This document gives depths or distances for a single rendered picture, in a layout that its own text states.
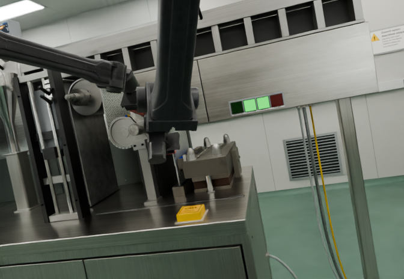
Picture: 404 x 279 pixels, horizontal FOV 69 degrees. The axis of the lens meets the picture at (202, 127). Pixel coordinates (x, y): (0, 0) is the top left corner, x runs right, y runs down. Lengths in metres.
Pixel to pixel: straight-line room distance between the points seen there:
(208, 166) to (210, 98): 0.44
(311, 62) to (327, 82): 0.11
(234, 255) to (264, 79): 0.79
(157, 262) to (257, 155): 2.94
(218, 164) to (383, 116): 3.09
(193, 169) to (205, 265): 0.33
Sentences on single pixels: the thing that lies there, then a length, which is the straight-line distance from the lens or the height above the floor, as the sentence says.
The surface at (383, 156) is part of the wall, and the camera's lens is 4.01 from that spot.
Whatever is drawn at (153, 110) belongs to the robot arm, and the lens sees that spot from 0.43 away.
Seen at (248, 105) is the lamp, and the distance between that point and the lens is 1.36.
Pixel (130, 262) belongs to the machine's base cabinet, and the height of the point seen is 0.79.
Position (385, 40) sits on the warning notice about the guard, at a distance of 3.98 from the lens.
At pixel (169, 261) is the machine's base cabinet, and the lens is 0.94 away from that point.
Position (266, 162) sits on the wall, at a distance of 3.78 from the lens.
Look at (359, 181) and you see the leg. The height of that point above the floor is 0.72.
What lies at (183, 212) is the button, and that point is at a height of 0.92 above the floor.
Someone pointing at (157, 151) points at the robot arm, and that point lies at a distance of 0.91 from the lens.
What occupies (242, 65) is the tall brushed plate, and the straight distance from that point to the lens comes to 1.38.
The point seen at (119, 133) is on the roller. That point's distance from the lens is 1.18.
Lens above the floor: 1.20
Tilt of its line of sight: 3 degrees down
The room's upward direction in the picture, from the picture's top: 11 degrees counter-clockwise
